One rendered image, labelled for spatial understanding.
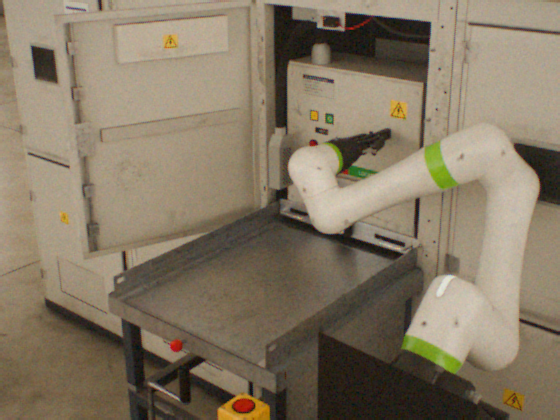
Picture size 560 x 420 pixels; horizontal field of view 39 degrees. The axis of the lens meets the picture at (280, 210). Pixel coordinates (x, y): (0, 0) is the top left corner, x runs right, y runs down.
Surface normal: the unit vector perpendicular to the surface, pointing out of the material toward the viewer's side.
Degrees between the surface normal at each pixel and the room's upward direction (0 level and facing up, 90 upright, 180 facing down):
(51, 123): 90
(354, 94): 90
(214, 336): 0
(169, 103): 90
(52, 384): 0
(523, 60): 90
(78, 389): 0
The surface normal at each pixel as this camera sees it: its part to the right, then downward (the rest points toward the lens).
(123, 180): 0.48, 0.33
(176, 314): -0.01, -0.92
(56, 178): -0.64, 0.30
